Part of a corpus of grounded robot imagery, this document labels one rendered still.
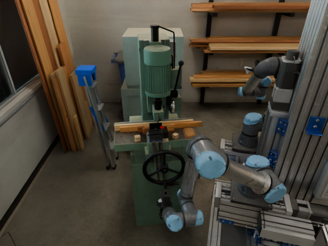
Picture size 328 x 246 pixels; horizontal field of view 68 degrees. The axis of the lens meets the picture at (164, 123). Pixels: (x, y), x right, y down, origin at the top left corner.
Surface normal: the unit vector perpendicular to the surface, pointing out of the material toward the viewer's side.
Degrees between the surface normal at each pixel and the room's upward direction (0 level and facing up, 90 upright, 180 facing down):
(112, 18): 90
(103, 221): 1
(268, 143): 90
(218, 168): 86
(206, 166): 86
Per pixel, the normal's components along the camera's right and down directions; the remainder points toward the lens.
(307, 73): -0.26, 0.50
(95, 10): 0.00, 0.51
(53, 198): 0.00, -0.86
